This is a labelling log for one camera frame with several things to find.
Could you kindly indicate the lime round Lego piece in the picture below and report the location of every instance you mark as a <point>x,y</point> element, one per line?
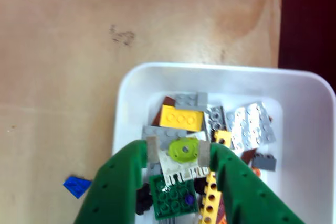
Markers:
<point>183,150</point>

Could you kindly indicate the large grey Lego plate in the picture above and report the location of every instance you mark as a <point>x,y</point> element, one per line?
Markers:
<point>252,127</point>

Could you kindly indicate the long grey Lego plate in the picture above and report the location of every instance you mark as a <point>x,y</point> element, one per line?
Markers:
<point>160,132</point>

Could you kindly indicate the yellow Lego technic beam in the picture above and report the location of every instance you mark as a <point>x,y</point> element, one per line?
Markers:
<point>210,197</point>

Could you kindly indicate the green square Lego plate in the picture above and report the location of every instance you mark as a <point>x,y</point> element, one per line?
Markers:
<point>170,200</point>

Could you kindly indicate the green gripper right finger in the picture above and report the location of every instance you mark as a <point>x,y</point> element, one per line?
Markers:
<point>246,195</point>

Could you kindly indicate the reddish brown Lego slope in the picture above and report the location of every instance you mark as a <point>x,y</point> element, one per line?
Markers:
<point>249,155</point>
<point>168,101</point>

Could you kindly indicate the purple Lego stud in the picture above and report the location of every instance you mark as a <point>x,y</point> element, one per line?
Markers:
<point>189,199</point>

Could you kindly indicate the white plastic bin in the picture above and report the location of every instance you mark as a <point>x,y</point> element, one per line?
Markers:
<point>302,129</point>

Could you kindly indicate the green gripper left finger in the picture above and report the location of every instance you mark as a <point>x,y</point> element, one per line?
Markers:
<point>115,182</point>

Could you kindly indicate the small dark grey Lego brick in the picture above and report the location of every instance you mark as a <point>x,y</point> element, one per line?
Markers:
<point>263,161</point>

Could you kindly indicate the small grey Lego plate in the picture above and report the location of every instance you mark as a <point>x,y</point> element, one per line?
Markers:
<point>215,119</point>

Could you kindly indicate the blue Lego wedge plate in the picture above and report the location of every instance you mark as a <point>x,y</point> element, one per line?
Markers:
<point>76,185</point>

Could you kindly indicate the white toothed Lego plate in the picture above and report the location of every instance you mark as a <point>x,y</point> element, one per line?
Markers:
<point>178,168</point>

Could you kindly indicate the yellow Lego brick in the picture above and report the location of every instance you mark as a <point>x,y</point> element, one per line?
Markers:
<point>181,117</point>

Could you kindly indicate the small black Lego piece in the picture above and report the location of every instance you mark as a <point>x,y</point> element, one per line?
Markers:
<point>200,186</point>

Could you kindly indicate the grey corner Lego plate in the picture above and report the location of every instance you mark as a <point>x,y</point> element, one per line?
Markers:
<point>190,100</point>

